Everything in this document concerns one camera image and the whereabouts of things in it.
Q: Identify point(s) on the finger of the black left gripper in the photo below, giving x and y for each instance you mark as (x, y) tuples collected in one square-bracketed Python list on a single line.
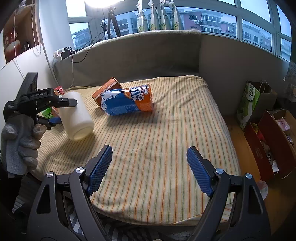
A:
[(66, 103)]

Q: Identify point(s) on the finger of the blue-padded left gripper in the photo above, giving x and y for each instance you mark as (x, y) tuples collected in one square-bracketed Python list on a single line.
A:
[(55, 121)]

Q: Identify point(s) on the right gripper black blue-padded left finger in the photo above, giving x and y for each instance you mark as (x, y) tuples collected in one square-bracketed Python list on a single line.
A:
[(62, 209)]

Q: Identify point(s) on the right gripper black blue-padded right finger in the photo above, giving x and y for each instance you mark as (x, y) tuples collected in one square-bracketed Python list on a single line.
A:
[(235, 211)]

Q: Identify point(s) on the white plastic cup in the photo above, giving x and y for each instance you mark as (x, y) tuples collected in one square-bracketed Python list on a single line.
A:
[(76, 121)]

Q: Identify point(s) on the green plastic cup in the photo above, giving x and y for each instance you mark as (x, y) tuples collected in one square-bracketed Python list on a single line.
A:
[(47, 113)]

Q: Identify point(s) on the red orange printed cup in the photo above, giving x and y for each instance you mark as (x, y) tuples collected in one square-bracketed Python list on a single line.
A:
[(59, 91)]

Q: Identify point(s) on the blue orange Arctic Ocean cup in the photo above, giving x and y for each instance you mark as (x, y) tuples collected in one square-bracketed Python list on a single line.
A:
[(129, 100)]

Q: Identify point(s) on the brown paper cup centre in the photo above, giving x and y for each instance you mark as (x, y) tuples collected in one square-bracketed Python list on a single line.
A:
[(112, 83)]

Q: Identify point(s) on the grey gloved left hand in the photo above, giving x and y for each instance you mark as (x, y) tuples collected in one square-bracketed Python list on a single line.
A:
[(20, 141)]

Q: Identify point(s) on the white power strip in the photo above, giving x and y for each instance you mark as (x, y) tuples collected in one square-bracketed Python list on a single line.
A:
[(58, 54)]

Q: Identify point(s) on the black power adapter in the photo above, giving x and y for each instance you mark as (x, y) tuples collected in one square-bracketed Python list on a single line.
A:
[(66, 52)]

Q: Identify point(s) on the red white vase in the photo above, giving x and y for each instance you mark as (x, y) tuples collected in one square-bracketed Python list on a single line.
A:
[(12, 45)]

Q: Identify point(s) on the grey sofa backrest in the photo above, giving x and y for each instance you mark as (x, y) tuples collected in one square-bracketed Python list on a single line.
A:
[(132, 57)]

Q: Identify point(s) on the red cardboard box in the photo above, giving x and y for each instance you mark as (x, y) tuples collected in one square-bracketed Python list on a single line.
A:
[(272, 143)]

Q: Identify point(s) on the striped yellow mattress cloth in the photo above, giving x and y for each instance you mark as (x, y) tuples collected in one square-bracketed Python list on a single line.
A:
[(149, 181)]

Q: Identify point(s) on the black tripod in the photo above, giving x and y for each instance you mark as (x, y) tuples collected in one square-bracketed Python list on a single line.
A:
[(112, 20)]

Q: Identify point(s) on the white refill pouch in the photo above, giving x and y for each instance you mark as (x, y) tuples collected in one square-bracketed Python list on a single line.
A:
[(162, 17), (175, 16), (142, 24), (154, 19)]

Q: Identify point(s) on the green paper shopping bag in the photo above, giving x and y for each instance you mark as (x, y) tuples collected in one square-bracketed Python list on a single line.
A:
[(256, 99)]

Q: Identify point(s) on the wooden wall shelf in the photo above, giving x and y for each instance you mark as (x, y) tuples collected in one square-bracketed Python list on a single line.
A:
[(24, 20)]

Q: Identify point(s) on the round ring light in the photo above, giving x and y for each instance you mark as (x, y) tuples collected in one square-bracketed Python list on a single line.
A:
[(101, 4)]

